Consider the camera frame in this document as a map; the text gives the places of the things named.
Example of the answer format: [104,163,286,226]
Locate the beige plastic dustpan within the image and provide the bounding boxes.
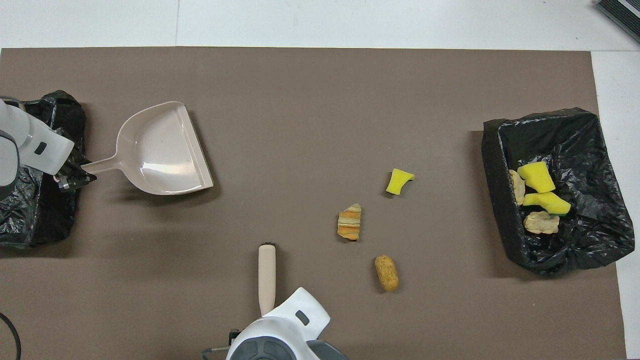
[81,100,215,196]

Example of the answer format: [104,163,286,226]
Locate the toy croissant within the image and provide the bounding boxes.
[336,203,363,242]
[523,210,561,235]
[508,169,527,207]

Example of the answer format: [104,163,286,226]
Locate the green and yellow sponge piece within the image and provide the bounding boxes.
[522,191,572,217]

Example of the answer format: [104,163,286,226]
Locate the dark ribbed block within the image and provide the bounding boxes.
[594,0,640,45]

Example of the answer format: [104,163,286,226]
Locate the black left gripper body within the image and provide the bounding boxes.
[54,152,87,182]

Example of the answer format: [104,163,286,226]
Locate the brown toy bread roll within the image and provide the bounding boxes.
[374,255,400,293]

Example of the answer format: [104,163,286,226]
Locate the brown table mat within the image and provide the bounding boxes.
[0,46,628,360]

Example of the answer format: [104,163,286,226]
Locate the black bag-lined bin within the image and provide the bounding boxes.
[481,106,636,277]
[0,90,87,249]

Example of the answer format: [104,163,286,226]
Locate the notched green yellow sponge piece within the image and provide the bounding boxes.
[516,160,557,194]

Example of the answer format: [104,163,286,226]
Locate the beige brush with black bristles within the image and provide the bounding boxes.
[258,243,277,317]

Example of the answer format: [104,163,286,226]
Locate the plain yellow sponge piece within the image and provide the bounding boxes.
[385,168,416,197]

